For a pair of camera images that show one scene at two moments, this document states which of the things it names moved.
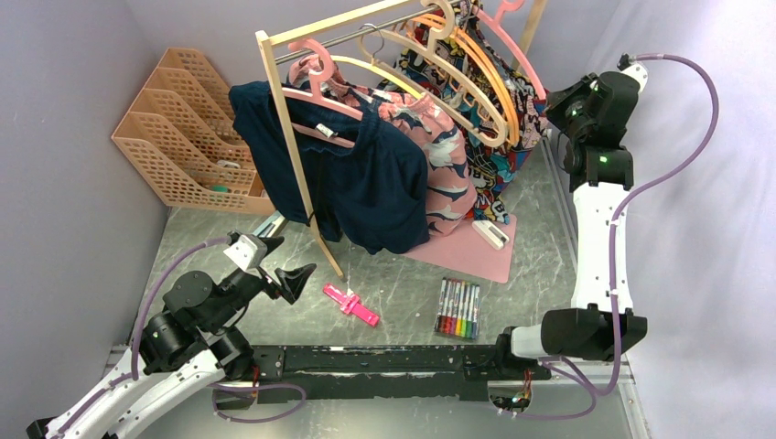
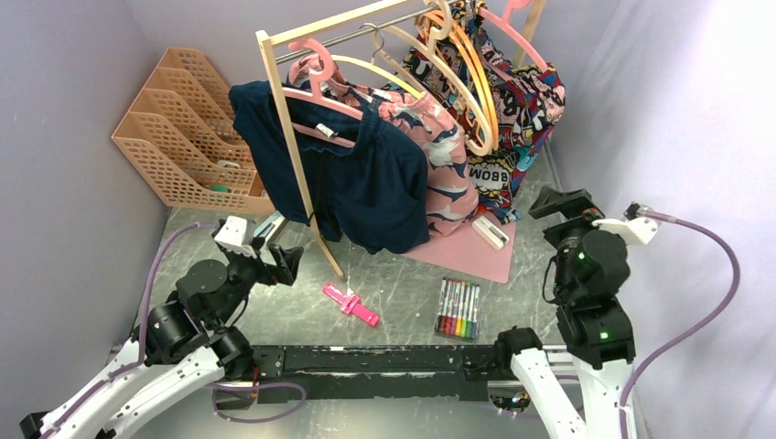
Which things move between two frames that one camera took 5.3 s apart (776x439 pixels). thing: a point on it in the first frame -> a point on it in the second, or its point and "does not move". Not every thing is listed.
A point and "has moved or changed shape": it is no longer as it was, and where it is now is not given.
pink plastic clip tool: x=350 y=304 does not move
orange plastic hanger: x=502 y=92 -> x=456 y=25
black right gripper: x=556 y=100 -> x=576 y=203
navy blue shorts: x=367 y=182 does not move
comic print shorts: x=503 y=116 has moved or changed shape
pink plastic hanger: x=315 y=94 does not move
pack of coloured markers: x=458 y=309 does not move
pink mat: x=466 y=250 does not move
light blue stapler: x=268 y=228 does not move
